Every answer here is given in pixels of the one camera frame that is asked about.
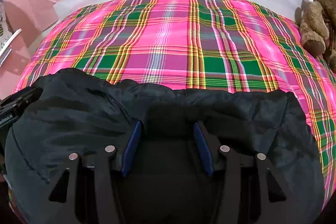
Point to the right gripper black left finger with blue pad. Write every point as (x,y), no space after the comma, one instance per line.
(84,189)

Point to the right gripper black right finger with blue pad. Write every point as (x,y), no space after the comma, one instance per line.
(256,174)

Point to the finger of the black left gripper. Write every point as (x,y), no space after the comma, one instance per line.
(13,106)

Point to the black puffer jacket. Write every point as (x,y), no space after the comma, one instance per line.
(166,182)

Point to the white patterned storage box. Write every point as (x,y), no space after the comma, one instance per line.
(6,36)

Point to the pink plaid bed cover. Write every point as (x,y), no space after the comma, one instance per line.
(228,45)

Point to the brown teddy bear santa hat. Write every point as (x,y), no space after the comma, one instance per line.
(317,30)

